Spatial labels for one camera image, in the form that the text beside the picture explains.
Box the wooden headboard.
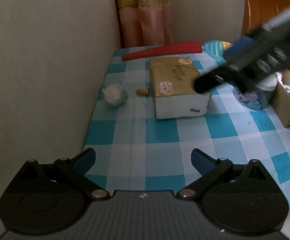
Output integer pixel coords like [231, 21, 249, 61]
[241, 0, 290, 35]

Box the blue checkered tablecloth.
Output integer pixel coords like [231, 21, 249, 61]
[85, 49, 290, 204]

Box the clear jar white lid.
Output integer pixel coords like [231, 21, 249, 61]
[233, 74, 278, 111]

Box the pink gold-banded curtain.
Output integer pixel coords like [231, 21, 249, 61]
[117, 0, 174, 47]

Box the small orange plush piece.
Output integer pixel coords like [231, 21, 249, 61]
[135, 87, 149, 96]

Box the red folded fan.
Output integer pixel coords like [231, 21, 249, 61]
[122, 41, 202, 61]

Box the gold tissue pack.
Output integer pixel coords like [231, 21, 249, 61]
[149, 57, 211, 119]

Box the cardboard box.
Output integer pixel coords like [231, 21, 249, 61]
[270, 83, 290, 128]

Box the rainbow pop-it mat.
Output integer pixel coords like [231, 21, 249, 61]
[202, 40, 233, 61]

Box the grey plush ball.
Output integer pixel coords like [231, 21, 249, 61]
[102, 83, 127, 107]

